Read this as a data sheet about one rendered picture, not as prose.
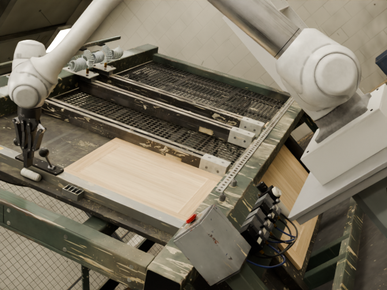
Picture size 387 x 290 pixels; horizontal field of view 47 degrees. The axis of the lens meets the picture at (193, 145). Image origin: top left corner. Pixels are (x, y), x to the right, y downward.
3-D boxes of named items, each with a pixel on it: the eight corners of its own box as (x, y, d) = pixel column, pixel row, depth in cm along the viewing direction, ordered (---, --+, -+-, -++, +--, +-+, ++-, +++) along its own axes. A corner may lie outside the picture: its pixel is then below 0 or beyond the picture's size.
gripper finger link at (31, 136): (34, 118, 154) (37, 119, 153) (34, 148, 158) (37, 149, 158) (26, 122, 150) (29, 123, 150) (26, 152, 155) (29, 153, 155)
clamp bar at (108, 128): (222, 182, 199) (234, 134, 188) (10, 102, 232) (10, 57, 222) (228, 174, 207) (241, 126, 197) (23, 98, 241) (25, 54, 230)
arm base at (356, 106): (372, 91, 147) (362, 78, 147) (367, 111, 128) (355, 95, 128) (327, 122, 157) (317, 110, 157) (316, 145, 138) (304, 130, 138)
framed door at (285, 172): (298, 270, 232) (301, 268, 230) (229, 188, 231) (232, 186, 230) (322, 195, 309) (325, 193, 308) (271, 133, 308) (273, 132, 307)
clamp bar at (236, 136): (248, 150, 234) (259, 108, 224) (60, 85, 267) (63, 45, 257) (253, 144, 242) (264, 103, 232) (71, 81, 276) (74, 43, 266)
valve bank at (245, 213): (287, 277, 146) (240, 221, 146) (255, 294, 154) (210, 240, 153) (312, 207, 189) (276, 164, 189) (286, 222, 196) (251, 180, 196)
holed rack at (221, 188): (222, 193, 181) (222, 192, 181) (215, 191, 182) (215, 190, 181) (298, 95, 322) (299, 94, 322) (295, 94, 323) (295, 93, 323)
